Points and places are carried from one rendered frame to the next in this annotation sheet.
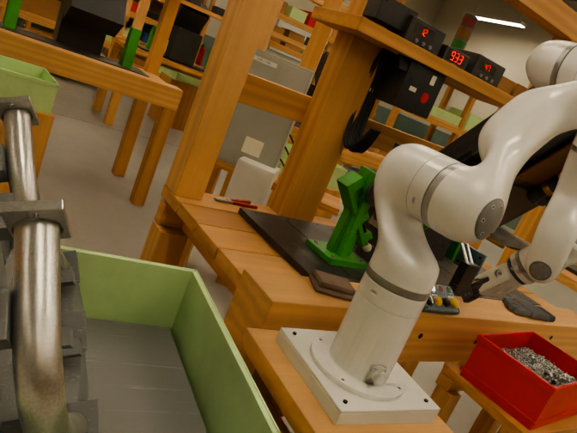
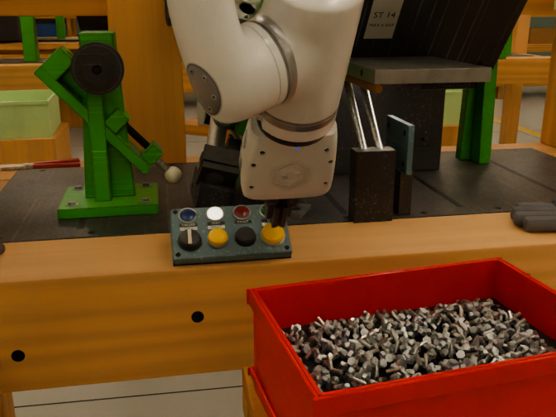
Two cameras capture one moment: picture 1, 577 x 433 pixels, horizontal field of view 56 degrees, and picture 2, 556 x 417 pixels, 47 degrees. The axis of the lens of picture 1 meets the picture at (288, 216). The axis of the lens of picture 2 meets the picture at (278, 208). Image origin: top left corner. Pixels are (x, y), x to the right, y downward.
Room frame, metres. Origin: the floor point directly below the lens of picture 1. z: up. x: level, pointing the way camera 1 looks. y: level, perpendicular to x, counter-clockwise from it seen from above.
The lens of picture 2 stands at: (0.75, -0.87, 1.21)
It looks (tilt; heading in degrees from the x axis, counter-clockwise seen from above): 18 degrees down; 27
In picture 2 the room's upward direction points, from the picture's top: straight up
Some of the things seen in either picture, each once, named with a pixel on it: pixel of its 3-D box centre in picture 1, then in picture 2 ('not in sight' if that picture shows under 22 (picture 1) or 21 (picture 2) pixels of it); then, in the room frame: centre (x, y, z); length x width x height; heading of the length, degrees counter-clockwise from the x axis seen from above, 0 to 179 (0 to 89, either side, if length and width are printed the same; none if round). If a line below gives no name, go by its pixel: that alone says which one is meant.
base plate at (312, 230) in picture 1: (403, 263); (316, 189); (1.78, -0.42, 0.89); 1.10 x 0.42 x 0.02; 128
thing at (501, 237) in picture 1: (469, 219); (382, 66); (1.75, -0.54, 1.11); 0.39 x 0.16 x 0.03; 38
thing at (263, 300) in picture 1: (454, 327); (361, 285); (1.55, -0.59, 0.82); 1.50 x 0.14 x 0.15; 128
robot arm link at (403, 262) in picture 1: (411, 215); not in sight; (0.96, -0.20, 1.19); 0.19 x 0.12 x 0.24; 43
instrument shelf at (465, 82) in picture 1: (431, 66); not in sight; (1.98, -0.26, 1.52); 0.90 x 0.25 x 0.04; 128
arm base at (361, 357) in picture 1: (376, 326); not in sight; (0.94, -0.23, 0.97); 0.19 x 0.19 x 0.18
